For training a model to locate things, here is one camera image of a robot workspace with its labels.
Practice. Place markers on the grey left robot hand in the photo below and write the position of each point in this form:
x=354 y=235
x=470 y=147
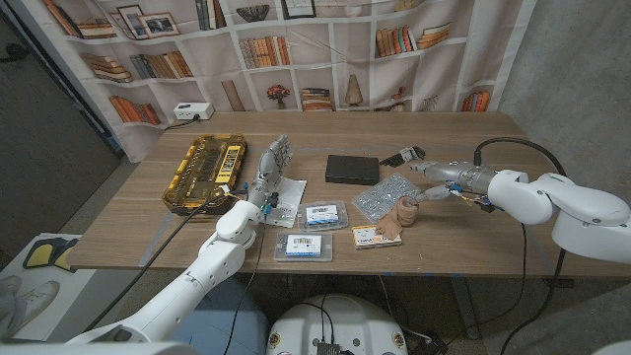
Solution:
x=271 y=165

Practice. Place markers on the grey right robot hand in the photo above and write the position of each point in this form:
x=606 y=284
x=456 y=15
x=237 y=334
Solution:
x=463 y=175

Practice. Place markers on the beige nylon stocking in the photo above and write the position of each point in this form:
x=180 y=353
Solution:
x=399 y=214

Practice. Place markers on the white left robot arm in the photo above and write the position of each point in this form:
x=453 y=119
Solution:
x=212 y=266

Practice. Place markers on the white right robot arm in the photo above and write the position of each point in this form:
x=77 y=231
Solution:
x=581 y=212

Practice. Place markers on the white power strip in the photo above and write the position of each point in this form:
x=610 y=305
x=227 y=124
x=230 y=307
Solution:
x=193 y=111

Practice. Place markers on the black hex key set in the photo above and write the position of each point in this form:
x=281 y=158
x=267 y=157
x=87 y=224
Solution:
x=401 y=155

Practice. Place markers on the yellow transparent tool case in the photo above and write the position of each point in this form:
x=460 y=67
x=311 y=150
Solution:
x=204 y=170

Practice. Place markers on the clear case with blue label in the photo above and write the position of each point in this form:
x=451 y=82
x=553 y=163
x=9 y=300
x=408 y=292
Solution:
x=323 y=215
x=303 y=246

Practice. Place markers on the black rectangular box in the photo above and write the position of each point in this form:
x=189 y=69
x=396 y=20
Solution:
x=352 y=169

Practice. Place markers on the printed bookshelf backdrop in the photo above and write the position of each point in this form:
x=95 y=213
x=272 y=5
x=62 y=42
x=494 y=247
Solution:
x=315 y=89

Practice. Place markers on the orange and white card box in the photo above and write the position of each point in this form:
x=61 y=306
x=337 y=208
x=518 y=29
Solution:
x=370 y=237

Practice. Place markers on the grey table leg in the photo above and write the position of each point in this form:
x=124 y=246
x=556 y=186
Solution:
x=463 y=305

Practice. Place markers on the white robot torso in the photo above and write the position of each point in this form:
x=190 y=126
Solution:
x=340 y=320

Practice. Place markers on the black floor power adapter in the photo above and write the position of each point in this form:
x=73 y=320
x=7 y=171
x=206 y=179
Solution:
x=429 y=345

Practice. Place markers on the white floor mat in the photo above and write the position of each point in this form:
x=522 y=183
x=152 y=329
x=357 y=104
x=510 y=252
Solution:
x=69 y=296

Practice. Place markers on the yellow and black floor pad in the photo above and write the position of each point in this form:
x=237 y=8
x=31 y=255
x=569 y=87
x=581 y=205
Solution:
x=42 y=254

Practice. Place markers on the white shoe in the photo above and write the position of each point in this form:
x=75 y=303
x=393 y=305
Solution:
x=39 y=298

